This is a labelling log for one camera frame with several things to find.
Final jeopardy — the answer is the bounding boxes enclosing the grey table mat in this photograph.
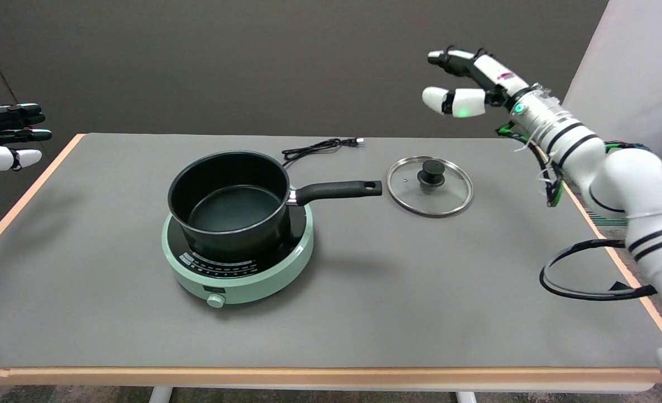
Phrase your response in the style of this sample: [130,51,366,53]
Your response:
[0,133,662,369]

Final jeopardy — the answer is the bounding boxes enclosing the glass pot lid black knob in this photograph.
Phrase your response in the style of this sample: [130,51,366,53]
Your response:
[386,156,474,218]

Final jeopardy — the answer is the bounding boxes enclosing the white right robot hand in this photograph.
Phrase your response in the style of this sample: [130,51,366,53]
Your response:
[422,47,532,119]

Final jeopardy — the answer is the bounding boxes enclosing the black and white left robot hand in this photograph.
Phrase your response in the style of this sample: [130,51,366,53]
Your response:
[0,103,53,173]

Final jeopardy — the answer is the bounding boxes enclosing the black power cord with plug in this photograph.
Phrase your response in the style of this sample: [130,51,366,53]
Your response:
[281,137,364,168]

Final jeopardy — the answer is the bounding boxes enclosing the black looping robot cable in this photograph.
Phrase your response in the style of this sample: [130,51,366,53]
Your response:
[539,238,659,302]

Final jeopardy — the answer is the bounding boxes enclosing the floor vent grille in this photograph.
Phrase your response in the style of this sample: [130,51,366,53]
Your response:
[587,210,625,227]

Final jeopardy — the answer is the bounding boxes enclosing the black saucepan with handle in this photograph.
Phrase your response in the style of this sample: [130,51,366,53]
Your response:
[167,150,383,263]

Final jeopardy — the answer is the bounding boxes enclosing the mint green induction cooker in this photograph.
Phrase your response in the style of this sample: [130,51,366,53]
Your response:
[161,203,315,309]

